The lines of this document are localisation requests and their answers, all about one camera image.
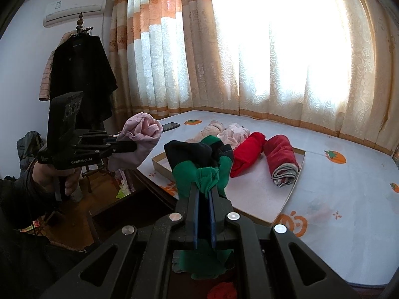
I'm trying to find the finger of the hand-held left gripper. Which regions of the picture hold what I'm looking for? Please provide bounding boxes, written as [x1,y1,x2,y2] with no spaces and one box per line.
[74,129,123,146]
[74,141,138,160]

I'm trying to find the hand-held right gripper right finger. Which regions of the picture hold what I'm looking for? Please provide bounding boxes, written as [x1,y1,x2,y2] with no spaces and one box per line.
[209,190,359,299]

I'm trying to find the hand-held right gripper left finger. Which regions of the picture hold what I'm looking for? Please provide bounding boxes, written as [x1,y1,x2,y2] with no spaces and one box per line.
[40,190,201,299]

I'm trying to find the pink sock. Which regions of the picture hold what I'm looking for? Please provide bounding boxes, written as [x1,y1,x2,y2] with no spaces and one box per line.
[107,112,163,171]

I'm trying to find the green and black sock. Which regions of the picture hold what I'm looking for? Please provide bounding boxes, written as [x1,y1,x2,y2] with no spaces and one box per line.
[164,135,235,281]

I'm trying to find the shallow cardboard tray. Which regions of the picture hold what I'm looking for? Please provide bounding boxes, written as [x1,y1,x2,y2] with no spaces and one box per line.
[151,131,306,226]

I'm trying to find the bright red underwear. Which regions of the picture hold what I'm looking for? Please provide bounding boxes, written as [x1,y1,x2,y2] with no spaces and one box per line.
[230,132,267,178]

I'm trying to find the light pink socks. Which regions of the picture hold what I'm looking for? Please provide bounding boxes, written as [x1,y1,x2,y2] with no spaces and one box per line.
[216,123,251,150]

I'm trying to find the red underwear grey striped band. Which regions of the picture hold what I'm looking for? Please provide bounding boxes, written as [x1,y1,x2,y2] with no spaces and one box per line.
[263,135,300,188]

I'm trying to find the person's left forearm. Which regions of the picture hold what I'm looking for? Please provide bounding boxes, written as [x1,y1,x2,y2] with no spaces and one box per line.
[0,165,63,231]

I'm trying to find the person's left hand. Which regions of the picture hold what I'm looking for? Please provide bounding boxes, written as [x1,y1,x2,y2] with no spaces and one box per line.
[32,161,82,201]

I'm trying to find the dark grey backpack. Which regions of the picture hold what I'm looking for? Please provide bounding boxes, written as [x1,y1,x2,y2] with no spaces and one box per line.
[16,131,44,165]

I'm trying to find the green white cloth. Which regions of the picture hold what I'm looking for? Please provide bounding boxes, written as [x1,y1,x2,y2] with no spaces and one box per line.
[116,179,130,199]

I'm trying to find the pink quilted jacket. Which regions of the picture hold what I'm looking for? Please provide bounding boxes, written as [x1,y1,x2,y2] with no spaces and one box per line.
[39,31,74,102]

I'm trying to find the dark wooden desk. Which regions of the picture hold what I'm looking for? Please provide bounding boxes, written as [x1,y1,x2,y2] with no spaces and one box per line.
[89,159,399,299]

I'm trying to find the black coat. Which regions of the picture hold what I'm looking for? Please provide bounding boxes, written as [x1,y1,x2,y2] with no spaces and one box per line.
[50,33,118,131]

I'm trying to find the wooden coat rack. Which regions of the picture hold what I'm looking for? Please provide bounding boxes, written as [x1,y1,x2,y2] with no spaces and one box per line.
[73,12,109,194]

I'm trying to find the white air conditioner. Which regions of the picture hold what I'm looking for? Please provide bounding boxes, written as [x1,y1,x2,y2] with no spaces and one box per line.
[43,0,107,27]

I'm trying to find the person's dark clothing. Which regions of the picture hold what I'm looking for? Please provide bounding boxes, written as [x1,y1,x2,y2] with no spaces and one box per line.
[0,221,94,299]

